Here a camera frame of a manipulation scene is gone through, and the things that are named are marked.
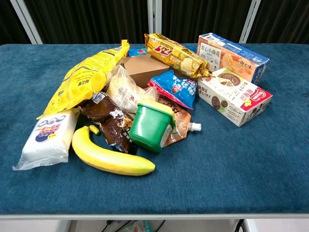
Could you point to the green tub with yellow lid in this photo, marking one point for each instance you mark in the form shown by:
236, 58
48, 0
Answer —
150, 125

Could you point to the brown spout pouch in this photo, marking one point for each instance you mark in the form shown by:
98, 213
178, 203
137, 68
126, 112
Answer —
179, 118

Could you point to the blue red snack bag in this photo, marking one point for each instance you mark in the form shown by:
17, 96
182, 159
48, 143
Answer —
176, 88

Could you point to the clear plastic food bag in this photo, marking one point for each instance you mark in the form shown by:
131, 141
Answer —
125, 91

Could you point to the dark brown snack packet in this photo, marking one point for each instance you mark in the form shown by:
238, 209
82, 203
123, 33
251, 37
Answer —
113, 123

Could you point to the brown cardboard box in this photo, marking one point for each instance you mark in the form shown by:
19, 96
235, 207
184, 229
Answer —
146, 68

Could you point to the gold biscuit packet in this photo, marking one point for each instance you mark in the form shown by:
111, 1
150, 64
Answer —
176, 56

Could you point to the yellow banana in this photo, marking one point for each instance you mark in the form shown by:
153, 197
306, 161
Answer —
108, 159

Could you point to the small blue packet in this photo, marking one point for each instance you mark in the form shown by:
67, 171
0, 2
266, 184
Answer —
138, 51

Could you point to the white red pastry box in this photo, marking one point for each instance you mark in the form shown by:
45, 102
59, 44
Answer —
231, 96

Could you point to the large yellow snack bag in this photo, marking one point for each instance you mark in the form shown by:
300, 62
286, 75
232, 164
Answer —
84, 77

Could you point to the blue table cloth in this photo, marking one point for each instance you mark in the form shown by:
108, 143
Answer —
217, 169

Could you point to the blue orange cookie box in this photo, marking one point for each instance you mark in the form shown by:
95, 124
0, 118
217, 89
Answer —
231, 58

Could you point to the white snack packet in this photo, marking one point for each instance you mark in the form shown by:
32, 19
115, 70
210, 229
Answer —
48, 140

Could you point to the colourful bag under table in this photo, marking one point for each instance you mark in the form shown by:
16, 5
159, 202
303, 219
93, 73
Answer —
141, 226

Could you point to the black curtain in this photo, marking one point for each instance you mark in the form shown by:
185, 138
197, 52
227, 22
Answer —
91, 19

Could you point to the white table leg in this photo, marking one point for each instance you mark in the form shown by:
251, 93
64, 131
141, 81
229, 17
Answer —
249, 226

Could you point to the white metal frame post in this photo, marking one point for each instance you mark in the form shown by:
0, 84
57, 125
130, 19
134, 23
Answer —
154, 20
249, 20
26, 20

